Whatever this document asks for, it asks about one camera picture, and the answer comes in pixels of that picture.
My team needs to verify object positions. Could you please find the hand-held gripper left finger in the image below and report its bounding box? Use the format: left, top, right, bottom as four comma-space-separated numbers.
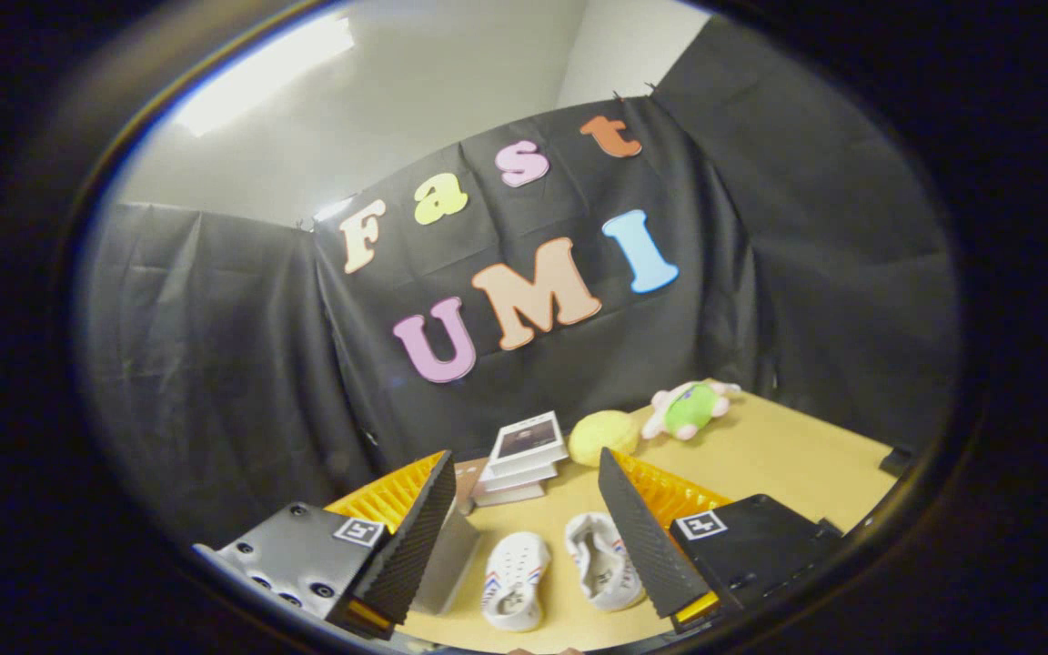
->
192, 449, 459, 641

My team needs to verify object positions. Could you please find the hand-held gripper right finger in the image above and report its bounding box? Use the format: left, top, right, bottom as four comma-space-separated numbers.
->
597, 446, 844, 635

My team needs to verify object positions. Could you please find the white perforated shoe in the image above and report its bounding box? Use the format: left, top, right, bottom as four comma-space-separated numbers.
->
564, 511, 646, 612
480, 531, 552, 633

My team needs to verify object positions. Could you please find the brown box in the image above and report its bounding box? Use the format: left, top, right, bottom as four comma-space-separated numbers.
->
453, 458, 490, 516

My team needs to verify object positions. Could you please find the plain white book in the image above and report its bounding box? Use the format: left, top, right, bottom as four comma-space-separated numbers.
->
472, 482, 548, 508
479, 462, 561, 493

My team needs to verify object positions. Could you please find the yellow round plush toy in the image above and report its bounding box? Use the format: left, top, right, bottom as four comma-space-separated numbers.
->
568, 409, 641, 469

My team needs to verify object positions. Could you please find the green and pink plush toy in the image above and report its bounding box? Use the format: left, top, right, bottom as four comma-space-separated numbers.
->
640, 379, 743, 442

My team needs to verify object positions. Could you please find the black backdrop cloth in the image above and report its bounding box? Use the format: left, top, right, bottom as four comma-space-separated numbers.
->
78, 14, 962, 547

